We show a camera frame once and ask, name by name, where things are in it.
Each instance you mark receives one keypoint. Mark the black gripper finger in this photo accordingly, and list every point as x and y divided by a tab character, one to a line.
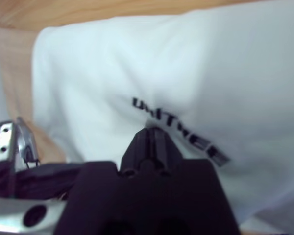
165	151
137	151

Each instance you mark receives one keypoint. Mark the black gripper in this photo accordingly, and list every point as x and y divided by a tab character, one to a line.
6	151

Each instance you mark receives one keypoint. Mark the white t-shirt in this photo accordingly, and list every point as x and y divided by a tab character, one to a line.
161	73

